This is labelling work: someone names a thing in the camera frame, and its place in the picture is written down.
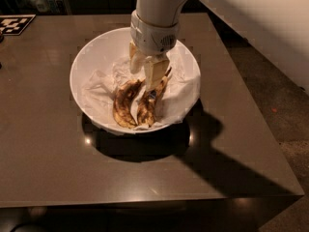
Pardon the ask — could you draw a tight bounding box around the banana with blue sticker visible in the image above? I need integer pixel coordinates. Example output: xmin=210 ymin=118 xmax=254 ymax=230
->
xmin=137 ymin=68 xmax=171 ymax=128

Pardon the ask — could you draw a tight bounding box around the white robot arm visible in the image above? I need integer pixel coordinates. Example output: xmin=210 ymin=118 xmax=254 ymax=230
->
xmin=130 ymin=0 xmax=309 ymax=91

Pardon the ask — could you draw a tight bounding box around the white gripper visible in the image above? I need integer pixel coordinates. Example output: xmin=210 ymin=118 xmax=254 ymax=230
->
xmin=129 ymin=11 xmax=180 ymax=91

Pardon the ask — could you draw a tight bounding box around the left spotted brown banana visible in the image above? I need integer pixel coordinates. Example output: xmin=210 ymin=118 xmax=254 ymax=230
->
xmin=113 ymin=79 xmax=144 ymax=129

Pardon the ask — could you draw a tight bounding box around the black white fiducial marker card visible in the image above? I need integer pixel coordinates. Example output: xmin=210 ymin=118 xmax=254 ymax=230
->
xmin=0 ymin=14 xmax=36 ymax=36

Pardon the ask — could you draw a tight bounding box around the white crumpled paper towel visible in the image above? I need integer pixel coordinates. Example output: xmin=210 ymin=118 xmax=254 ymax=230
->
xmin=80 ymin=39 xmax=201 ymax=131

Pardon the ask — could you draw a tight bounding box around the white bowl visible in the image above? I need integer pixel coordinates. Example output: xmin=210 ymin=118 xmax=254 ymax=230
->
xmin=69 ymin=26 xmax=202 ymax=136

